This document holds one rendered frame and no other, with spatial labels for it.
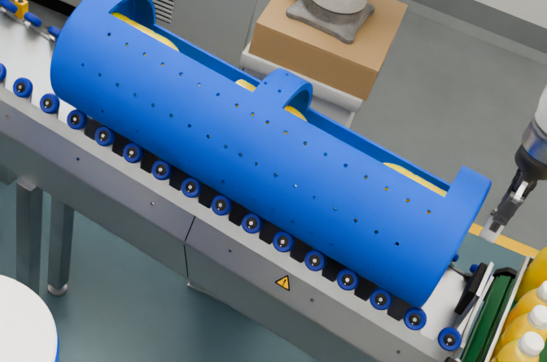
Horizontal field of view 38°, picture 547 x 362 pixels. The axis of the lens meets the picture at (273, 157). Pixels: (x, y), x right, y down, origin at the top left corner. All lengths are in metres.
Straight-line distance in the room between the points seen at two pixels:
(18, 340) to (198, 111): 0.52
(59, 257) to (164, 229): 0.78
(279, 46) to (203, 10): 1.36
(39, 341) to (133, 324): 1.27
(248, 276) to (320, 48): 0.58
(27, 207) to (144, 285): 0.69
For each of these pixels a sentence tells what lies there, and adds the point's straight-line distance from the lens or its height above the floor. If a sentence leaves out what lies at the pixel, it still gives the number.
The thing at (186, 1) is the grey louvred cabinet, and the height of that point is 0.35.
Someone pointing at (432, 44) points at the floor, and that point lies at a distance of 4.15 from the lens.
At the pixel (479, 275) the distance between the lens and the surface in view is 1.61.
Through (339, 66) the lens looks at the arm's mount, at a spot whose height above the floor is 1.07.
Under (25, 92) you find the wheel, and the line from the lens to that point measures 1.82.
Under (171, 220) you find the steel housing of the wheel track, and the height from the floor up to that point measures 0.87.
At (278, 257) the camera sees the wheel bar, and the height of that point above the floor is 0.93.
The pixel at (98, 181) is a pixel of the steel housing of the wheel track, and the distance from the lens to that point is 1.78.
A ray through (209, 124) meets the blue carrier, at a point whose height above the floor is 1.17.
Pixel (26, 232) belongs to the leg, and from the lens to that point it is 2.20.
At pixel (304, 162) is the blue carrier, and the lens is 1.45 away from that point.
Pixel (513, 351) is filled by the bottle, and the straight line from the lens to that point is 1.51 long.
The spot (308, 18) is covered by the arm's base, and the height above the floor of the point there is 1.11.
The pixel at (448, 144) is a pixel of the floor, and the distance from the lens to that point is 3.57.
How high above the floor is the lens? 2.17
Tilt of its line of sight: 43 degrees down
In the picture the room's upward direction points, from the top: 18 degrees clockwise
